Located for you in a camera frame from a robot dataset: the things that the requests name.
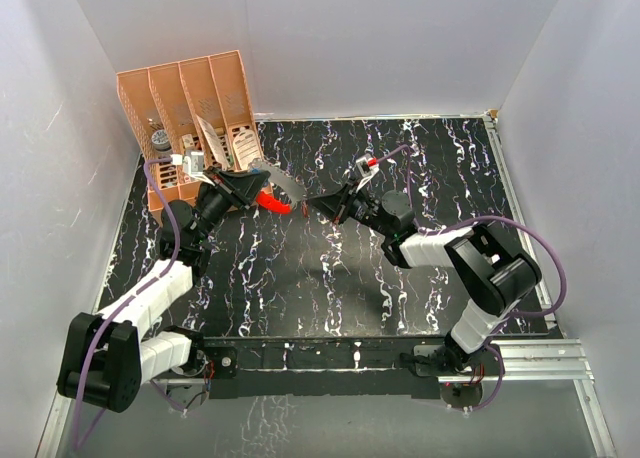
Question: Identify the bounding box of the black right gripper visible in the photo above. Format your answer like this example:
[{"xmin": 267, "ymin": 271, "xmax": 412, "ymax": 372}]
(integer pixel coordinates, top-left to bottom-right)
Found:
[{"xmin": 308, "ymin": 177, "xmax": 393, "ymax": 238}]

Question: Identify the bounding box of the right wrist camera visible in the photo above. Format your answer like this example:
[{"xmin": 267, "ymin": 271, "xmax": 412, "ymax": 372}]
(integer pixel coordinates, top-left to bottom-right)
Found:
[{"xmin": 354, "ymin": 153, "xmax": 379, "ymax": 192}]

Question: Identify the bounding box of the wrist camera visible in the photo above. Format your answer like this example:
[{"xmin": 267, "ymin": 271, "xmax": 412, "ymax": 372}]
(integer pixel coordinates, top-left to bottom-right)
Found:
[
  {"xmin": 354, "ymin": 153, "xmax": 379, "ymax": 192},
  {"xmin": 170, "ymin": 149, "xmax": 206, "ymax": 181}
]

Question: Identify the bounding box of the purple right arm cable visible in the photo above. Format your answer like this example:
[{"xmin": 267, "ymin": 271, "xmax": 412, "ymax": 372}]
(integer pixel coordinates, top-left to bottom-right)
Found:
[{"xmin": 374, "ymin": 145, "xmax": 569, "ymax": 412}]

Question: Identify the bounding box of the small white box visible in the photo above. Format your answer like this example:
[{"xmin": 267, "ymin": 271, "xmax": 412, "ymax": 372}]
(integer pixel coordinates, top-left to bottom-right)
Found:
[{"xmin": 181, "ymin": 134, "xmax": 195, "ymax": 151}]

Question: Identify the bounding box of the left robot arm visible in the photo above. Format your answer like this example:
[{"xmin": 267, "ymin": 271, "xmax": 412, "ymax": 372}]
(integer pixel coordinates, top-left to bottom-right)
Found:
[{"xmin": 56, "ymin": 168, "xmax": 270, "ymax": 413}]

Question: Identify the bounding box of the white packaged card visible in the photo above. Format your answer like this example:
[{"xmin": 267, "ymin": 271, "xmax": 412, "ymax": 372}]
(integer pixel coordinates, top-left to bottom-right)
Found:
[{"xmin": 196, "ymin": 115, "xmax": 231, "ymax": 171}]

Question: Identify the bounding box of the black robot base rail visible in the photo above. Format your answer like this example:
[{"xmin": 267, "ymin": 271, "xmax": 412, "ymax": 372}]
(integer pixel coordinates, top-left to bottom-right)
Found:
[{"xmin": 149, "ymin": 335, "xmax": 506, "ymax": 404}]

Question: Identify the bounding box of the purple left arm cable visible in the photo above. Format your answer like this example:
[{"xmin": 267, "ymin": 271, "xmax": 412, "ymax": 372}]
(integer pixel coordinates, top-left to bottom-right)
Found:
[{"xmin": 72, "ymin": 158, "xmax": 194, "ymax": 452}]

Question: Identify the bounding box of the round metal tin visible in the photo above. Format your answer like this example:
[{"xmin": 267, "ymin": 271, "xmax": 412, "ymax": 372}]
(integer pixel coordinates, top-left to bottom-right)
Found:
[{"xmin": 151, "ymin": 129, "xmax": 172, "ymax": 158}]

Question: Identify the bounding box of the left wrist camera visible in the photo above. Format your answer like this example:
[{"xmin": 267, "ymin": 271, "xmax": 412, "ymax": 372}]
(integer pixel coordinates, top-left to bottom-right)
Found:
[{"xmin": 170, "ymin": 149, "xmax": 206, "ymax": 181}]

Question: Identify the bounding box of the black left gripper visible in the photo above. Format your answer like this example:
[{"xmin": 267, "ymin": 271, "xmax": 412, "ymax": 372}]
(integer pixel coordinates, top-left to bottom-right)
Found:
[{"xmin": 192, "ymin": 167, "xmax": 270, "ymax": 246}]

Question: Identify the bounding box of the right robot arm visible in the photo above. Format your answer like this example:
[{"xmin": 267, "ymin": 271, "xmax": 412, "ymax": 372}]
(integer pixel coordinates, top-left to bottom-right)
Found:
[{"xmin": 307, "ymin": 184, "xmax": 542, "ymax": 375}]

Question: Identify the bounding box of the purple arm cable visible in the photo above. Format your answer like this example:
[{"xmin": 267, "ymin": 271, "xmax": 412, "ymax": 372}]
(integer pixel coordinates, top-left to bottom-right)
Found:
[
  {"xmin": 374, "ymin": 145, "xmax": 569, "ymax": 412},
  {"xmin": 72, "ymin": 158, "xmax": 194, "ymax": 452}
]

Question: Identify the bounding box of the peach plastic desk organizer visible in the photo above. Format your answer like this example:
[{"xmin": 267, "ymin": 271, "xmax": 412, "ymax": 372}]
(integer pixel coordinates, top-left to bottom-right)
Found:
[{"xmin": 116, "ymin": 50, "xmax": 272, "ymax": 228}]

